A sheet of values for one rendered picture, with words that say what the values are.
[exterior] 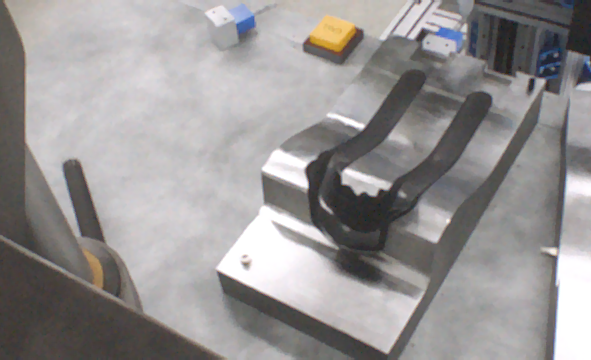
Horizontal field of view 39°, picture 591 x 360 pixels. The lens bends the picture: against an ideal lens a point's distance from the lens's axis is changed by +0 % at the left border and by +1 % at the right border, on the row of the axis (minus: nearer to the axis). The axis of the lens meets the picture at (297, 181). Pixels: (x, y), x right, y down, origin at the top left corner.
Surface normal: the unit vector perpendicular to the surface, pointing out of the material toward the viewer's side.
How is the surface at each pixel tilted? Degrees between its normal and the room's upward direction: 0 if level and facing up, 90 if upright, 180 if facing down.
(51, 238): 90
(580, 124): 0
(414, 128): 3
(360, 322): 0
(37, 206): 90
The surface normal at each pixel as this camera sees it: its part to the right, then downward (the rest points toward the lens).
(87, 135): -0.10, -0.64
